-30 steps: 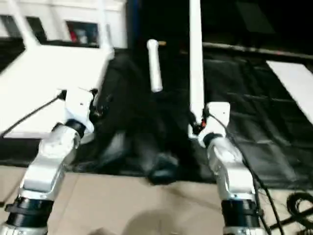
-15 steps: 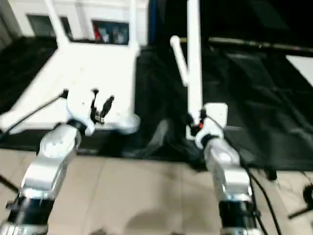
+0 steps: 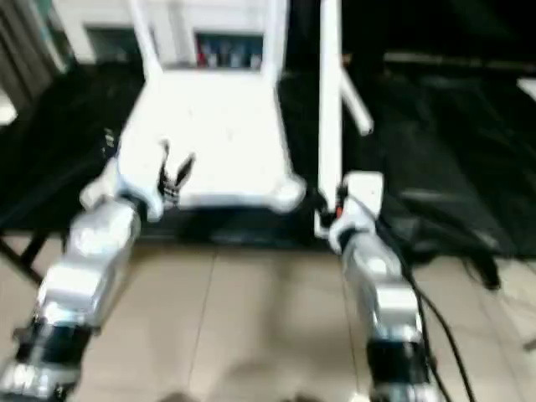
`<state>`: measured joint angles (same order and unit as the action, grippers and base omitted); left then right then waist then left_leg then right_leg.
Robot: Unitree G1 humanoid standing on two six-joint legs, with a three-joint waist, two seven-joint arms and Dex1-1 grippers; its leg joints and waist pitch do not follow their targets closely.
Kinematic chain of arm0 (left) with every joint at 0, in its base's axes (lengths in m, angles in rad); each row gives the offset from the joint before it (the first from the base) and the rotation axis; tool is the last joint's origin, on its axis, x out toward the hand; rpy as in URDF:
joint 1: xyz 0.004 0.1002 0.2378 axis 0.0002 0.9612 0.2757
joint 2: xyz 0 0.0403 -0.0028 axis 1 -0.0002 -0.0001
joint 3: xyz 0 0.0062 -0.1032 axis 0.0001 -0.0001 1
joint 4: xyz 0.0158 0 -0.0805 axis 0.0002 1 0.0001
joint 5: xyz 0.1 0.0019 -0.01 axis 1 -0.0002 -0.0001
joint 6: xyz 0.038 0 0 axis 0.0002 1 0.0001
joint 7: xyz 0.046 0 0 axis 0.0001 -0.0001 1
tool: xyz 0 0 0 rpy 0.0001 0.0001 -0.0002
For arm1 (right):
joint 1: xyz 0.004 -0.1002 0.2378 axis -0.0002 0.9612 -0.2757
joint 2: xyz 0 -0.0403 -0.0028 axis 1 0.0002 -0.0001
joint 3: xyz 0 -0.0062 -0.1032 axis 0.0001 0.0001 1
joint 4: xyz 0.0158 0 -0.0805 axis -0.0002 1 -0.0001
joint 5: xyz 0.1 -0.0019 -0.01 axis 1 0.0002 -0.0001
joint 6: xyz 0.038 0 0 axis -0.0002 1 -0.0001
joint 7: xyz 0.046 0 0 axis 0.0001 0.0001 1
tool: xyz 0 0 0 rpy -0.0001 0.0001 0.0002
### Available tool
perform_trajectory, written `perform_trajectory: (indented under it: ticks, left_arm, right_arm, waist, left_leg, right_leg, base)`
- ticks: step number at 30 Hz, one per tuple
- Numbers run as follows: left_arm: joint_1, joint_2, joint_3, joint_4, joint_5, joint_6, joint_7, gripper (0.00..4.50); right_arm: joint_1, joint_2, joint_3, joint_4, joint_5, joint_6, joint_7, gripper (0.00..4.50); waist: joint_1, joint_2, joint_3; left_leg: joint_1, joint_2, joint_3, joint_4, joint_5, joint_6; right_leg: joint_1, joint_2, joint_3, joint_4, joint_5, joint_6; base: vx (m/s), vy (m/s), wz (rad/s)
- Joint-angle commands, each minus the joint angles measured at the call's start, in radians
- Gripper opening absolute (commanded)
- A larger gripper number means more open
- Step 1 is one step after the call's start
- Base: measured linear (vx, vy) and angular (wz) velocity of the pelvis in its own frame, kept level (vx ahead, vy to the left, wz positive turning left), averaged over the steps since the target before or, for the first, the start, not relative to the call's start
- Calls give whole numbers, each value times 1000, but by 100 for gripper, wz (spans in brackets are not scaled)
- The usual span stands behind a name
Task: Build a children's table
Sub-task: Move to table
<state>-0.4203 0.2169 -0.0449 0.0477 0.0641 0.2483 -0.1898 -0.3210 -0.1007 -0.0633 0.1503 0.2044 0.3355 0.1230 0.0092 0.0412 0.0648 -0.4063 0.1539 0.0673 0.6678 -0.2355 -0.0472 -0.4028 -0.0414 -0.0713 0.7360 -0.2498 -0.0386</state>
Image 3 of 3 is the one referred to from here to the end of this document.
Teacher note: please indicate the white plastic table top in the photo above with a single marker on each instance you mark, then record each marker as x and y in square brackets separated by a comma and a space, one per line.
[218, 134]

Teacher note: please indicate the white plastic table leg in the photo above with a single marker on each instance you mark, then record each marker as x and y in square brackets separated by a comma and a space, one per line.
[330, 100]
[146, 38]
[276, 38]
[356, 105]

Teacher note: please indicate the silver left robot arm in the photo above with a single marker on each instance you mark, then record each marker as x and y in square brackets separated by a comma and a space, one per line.
[84, 268]

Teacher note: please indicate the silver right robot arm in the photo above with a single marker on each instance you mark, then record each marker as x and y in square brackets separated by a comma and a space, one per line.
[381, 285]

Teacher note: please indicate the black mat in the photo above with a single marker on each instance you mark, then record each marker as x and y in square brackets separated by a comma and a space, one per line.
[452, 167]

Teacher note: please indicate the white glass-door cabinet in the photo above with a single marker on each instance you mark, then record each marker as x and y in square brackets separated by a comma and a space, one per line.
[176, 25]

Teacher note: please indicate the black stand leg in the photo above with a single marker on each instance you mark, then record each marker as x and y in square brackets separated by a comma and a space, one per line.
[21, 255]

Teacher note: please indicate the grey curtain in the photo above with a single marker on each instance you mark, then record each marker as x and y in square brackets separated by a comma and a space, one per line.
[25, 42]

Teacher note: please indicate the white flat panel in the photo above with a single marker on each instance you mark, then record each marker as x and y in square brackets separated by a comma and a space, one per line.
[528, 88]

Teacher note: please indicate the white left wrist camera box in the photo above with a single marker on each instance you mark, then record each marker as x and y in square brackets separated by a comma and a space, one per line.
[141, 180]

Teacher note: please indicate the black metal rail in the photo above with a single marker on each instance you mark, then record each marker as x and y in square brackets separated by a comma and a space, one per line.
[461, 59]

